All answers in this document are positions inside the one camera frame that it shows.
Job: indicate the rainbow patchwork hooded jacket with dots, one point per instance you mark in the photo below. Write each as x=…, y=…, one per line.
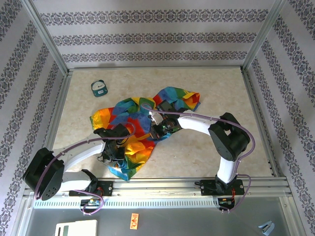
x=137, y=147

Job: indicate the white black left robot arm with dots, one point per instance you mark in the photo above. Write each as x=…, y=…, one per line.
x=81, y=155

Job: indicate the small teal scale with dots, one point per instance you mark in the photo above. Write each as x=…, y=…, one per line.
x=99, y=88

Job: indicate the orange printed card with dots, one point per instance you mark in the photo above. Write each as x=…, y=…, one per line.
x=134, y=221

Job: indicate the grey metal shelf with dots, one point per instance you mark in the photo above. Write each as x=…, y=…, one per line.
x=197, y=221

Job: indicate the white flat device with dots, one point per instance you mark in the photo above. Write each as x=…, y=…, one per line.
x=78, y=228

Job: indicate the grey-blue plastic clip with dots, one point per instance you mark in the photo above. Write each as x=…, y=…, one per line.
x=267, y=227

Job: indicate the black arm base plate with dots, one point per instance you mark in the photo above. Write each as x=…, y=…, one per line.
x=107, y=188
x=209, y=188

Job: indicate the aluminium frame crossbar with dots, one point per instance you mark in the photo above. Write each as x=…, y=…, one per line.
x=155, y=68

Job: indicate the aluminium table side rail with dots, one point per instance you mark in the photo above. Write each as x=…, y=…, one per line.
x=258, y=118
x=57, y=115

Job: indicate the aluminium mounting rail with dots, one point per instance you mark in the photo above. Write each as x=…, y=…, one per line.
x=157, y=186

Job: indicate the aluminium frame post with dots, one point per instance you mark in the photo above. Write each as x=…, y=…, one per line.
x=263, y=37
x=45, y=37

